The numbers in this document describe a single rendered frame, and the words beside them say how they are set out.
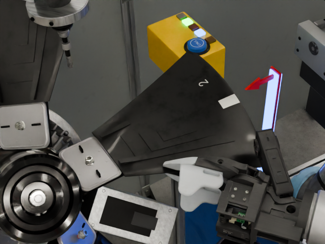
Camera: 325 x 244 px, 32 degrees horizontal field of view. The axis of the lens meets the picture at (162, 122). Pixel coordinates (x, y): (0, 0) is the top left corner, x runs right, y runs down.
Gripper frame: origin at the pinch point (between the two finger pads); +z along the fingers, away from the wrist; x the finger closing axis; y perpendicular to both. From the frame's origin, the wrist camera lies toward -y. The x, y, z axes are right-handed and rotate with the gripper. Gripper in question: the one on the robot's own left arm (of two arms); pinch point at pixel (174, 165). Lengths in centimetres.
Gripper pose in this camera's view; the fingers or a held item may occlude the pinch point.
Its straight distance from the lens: 83.5
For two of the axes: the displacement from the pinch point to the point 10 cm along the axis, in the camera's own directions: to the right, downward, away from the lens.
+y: -3.6, 7.5, -5.6
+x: 0.9, 6.2, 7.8
